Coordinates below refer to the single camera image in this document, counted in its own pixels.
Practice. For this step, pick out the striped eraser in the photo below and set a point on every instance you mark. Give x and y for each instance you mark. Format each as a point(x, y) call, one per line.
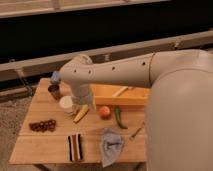
point(75, 150)

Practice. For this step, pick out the white cup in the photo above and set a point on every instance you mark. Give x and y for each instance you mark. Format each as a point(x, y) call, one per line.
point(66, 104)

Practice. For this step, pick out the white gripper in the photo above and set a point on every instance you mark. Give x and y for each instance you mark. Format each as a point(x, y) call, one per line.
point(82, 94)

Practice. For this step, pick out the dark metal can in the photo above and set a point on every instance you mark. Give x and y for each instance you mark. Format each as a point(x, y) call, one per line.
point(54, 90)

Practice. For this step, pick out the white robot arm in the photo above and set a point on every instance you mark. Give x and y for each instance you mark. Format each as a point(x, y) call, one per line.
point(179, 110)

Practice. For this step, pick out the green chili pepper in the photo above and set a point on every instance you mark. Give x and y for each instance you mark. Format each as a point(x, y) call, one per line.
point(117, 112)

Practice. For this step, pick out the blue grey cloth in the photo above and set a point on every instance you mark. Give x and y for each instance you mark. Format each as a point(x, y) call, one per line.
point(110, 146)

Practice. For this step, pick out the yellow wooden tray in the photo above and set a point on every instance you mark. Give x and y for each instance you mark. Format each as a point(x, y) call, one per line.
point(105, 95)

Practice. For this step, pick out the red apple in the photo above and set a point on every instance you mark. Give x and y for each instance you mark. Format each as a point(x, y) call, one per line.
point(104, 112)

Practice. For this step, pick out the bunch of red grapes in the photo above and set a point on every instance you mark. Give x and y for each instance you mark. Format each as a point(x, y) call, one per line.
point(42, 126)

